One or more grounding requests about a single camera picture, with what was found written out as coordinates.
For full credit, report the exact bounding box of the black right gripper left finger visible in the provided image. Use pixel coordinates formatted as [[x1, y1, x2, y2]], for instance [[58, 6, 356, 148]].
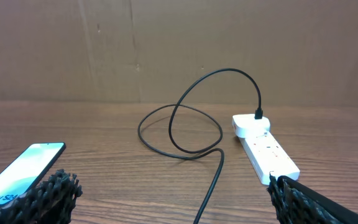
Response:
[[0, 169, 83, 224]]

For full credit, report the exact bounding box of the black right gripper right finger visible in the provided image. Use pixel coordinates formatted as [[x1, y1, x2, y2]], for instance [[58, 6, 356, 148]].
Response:
[[267, 175, 358, 224]]

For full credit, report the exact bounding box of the black Samsung Galaxy smartphone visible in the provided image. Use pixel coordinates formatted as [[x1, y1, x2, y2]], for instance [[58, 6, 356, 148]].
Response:
[[0, 142, 66, 207]]

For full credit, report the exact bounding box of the white power strip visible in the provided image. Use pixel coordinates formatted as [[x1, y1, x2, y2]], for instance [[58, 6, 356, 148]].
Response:
[[240, 132, 300, 185]]

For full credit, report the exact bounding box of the white USB wall charger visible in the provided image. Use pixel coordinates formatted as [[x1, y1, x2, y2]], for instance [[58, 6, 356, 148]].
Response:
[[232, 114, 270, 138]]

